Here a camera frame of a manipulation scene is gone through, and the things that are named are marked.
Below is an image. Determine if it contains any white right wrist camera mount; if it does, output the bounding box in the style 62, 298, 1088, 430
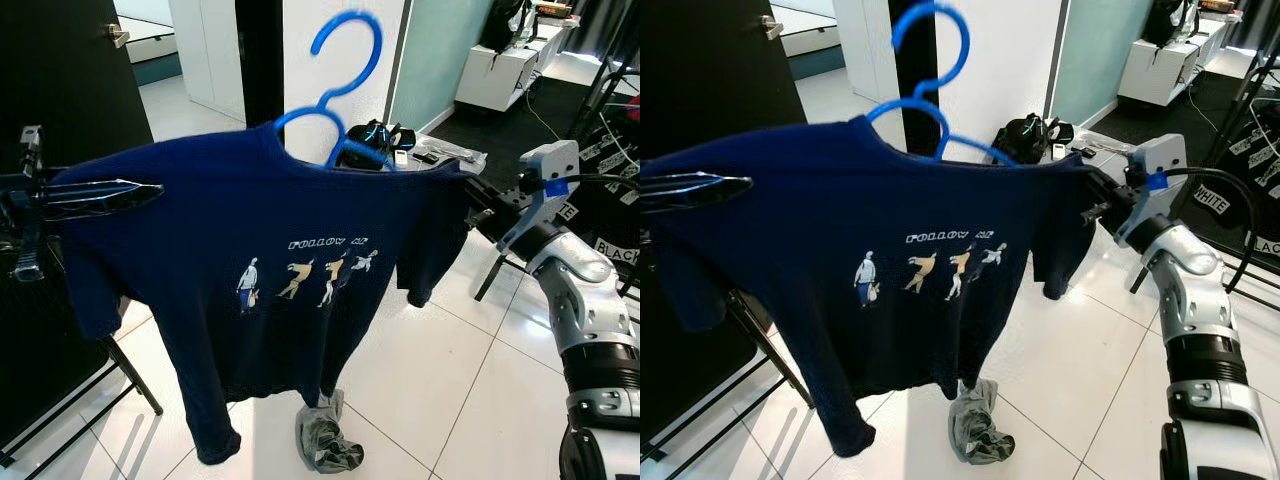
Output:
497, 140, 581, 251
1115, 133, 1189, 249

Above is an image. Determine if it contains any black bag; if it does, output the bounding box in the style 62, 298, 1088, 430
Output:
480, 0, 536, 56
1145, 0, 1201, 49

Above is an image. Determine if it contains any black backpack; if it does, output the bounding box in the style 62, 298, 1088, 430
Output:
1000, 113, 1076, 161
345, 120, 419, 166

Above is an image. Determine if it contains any navy garment with white print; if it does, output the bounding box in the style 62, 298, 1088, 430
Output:
45, 122, 471, 466
640, 115, 1096, 459

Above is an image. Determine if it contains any crumpled grey cloth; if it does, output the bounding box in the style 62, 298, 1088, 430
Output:
295, 388, 366, 474
948, 378, 1016, 466

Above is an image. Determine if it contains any white shelf unit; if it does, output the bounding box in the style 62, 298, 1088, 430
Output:
455, 15, 581, 113
1118, 10, 1241, 106

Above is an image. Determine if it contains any bed with teal base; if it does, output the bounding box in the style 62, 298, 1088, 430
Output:
770, 5, 839, 81
113, 15, 183, 89

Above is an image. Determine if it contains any dark wooden door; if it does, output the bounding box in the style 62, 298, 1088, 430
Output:
0, 0, 151, 176
640, 0, 809, 166

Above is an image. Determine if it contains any black folding chair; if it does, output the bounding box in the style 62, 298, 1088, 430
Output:
640, 285, 816, 466
0, 240, 163, 471

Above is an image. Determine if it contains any blue plastic hanger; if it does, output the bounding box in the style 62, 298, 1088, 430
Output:
865, 0, 1021, 169
272, 8, 401, 171

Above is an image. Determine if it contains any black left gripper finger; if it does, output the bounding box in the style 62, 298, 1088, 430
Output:
40, 178, 166, 217
640, 172, 753, 213

